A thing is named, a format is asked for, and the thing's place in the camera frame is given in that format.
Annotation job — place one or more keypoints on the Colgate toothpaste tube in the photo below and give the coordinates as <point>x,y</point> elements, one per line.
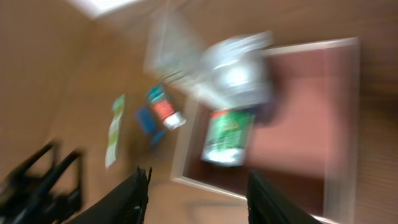
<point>163,107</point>

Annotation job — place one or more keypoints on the blue pump soap bottle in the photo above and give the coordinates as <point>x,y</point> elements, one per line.
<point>235,75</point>

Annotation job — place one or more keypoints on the blue disposable razor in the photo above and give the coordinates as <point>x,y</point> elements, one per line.
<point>149,126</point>

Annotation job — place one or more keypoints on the green soap bar package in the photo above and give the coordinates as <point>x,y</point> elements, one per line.
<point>227,137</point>

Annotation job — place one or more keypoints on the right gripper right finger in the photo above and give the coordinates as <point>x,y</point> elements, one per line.
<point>267,205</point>

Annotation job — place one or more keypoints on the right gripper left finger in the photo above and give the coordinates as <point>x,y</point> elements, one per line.
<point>125,204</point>

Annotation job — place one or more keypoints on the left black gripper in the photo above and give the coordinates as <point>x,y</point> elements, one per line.
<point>30,199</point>

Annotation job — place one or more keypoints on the white box pink interior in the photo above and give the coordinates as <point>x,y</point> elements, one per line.
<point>303,140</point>

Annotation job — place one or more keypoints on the white Pantene tube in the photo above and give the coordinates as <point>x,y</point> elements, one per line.
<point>174,50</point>

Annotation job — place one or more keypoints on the green white toothbrush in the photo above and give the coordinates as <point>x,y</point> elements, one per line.
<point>114,130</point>

